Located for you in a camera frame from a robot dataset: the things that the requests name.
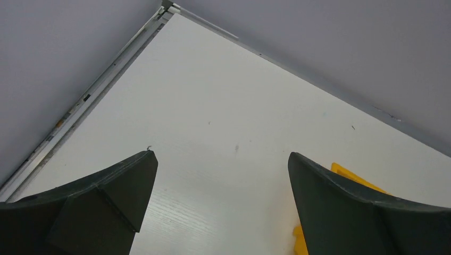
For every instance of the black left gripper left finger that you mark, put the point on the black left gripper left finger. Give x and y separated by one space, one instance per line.
98 214

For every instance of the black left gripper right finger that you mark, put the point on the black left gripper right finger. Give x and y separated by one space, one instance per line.
341 216

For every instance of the yellow three-compartment plastic tray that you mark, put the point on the yellow three-compartment plastic tray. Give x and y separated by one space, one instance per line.
300 246

